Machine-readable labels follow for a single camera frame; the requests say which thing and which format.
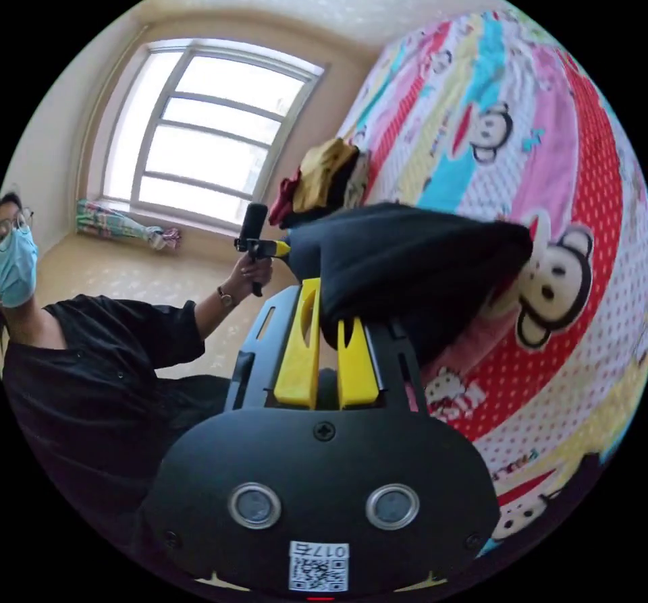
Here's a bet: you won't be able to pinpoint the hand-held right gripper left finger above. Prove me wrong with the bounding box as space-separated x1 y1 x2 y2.
273 277 322 410

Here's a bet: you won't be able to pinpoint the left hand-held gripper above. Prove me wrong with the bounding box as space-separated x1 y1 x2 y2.
234 237 292 298

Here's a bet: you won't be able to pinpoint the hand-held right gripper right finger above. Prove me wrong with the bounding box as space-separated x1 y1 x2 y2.
337 316 380 410

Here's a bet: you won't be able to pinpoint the black pants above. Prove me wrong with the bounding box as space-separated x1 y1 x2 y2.
285 202 535 367

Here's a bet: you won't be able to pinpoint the person's left forearm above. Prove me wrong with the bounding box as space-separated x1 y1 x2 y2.
193 284 240 341

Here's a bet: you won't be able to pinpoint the bed with printed sheet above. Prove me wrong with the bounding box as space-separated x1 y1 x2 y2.
335 9 648 558

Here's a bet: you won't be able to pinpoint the person's left hand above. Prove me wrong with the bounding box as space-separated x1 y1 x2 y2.
224 254 273 302

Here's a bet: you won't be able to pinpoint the pile of clothes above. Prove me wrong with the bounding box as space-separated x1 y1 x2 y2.
267 137 371 229

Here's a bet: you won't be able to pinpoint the window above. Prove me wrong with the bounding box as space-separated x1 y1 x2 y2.
76 38 327 232

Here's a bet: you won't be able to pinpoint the rolled printed blanket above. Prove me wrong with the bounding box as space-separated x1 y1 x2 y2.
76 198 182 252

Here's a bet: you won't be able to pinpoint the person's body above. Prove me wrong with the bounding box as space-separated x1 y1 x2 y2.
0 193 239 538

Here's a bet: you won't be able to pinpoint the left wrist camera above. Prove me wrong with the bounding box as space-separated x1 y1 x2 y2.
238 202 269 254

